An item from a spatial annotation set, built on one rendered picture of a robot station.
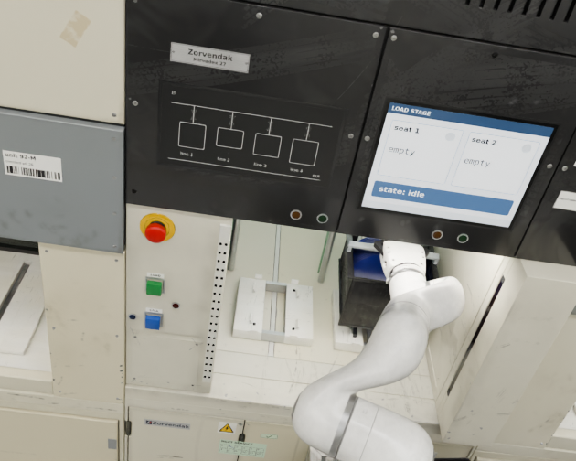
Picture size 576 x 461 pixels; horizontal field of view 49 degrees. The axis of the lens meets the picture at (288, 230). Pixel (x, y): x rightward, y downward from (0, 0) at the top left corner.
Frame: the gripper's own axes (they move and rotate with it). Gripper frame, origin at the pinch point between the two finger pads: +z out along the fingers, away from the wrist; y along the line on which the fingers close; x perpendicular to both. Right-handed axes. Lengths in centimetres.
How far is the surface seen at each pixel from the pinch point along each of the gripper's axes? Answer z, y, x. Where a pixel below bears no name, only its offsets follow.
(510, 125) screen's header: -30, 3, 48
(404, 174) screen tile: -30.6, -11.7, 35.4
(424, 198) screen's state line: -30.5, -6.8, 30.9
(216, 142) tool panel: -31, -45, 36
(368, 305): -9.0, -4.6, -16.8
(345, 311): -8.8, -9.8, -19.9
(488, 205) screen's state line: -30.4, 5.0, 31.6
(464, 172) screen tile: -30.4, -1.6, 37.6
